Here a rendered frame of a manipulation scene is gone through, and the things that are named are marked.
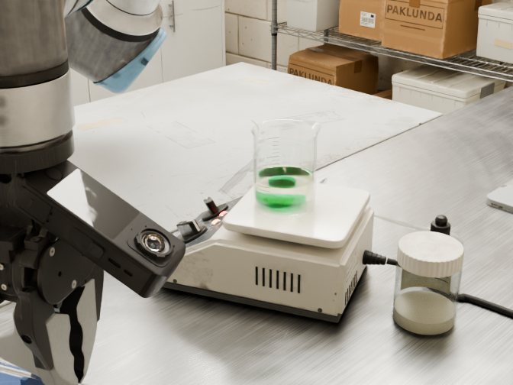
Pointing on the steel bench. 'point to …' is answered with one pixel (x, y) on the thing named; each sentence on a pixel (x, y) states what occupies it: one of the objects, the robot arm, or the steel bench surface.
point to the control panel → (211, 224)
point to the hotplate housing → (279, 271)
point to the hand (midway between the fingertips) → (75, 383)
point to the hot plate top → (328, 199)
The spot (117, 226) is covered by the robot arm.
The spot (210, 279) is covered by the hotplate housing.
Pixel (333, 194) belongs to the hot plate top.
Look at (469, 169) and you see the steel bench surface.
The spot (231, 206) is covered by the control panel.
